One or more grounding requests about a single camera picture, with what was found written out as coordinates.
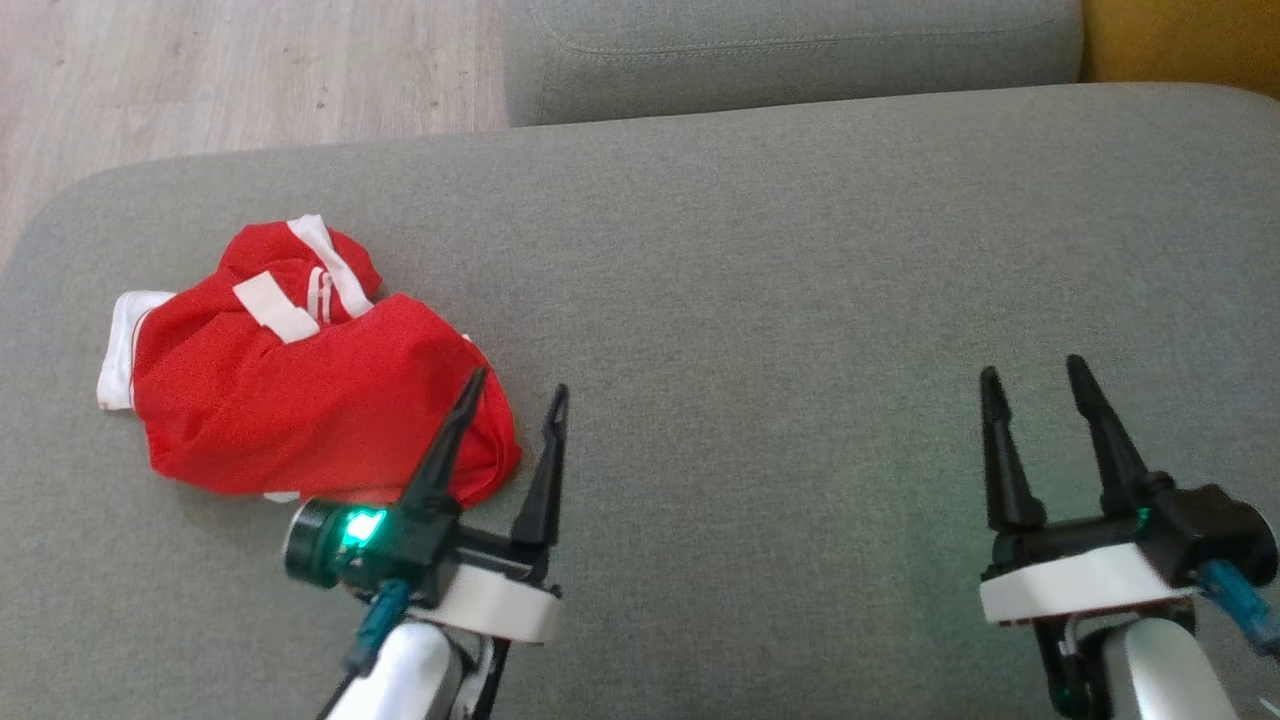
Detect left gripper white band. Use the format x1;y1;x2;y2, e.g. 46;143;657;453
398;368;569;646

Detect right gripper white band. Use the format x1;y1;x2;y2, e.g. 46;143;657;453
978;355;1198;629

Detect red basketball jersey white sleeves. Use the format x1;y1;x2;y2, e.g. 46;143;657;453
96;288;523;507

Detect grey fabric sofa ottoman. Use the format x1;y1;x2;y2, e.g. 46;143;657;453
0;83;1280;720

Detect yellow cushion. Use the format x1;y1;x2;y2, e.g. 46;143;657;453
1080;0;1280;101

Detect grey fabric sofa section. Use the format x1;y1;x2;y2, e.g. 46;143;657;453
503;0;1087;128

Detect left camera cable teal plug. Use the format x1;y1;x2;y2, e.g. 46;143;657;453
345;578;413;677

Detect camera cable teal plug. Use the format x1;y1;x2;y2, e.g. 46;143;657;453
345;578;413;677
1198;558;1280;661

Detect right camera cable teal plug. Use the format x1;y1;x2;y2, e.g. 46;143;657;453
1198;558;1280;661

